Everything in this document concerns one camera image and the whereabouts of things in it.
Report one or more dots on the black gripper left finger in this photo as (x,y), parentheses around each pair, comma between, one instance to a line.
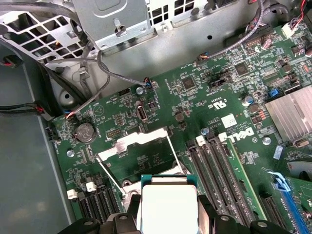
(117,226)

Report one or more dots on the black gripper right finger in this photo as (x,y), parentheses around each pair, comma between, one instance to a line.
(224,226)

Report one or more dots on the silver CPU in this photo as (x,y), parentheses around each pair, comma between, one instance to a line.
(168,209)

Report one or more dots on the metal socket cover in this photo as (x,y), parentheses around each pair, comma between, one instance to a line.
(146,138)

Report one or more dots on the black RAM slot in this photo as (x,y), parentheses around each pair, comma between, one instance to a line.
(103,202)
(112,198)
(204,170)
(84,209)
(215,170)
(226,170)
(93,206)

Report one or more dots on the black expansion slot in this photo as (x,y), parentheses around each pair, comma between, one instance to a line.
(274,214)

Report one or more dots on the blue expansion slot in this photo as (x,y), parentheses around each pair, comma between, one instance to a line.
(293,214)

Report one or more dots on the silver screw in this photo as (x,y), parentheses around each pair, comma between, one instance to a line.
(267,140)
(70,153)

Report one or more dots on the coin cell battery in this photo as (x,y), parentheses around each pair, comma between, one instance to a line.
(85,132)

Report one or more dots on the white barcode label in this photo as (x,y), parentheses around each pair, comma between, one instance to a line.
(228,120)

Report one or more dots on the black PC case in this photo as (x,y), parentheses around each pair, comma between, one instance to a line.
(22,170)

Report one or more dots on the green motherboard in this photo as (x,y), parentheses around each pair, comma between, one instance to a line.
(195,117)

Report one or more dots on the silver USB port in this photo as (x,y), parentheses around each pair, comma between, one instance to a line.
(142,113)

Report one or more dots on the chipset heatsink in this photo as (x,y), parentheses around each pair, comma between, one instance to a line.
(290,114)

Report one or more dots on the blue jumper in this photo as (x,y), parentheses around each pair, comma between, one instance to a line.
(273,93)

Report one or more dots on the silver metal drive cage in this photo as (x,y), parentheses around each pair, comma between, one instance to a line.
(107,26)

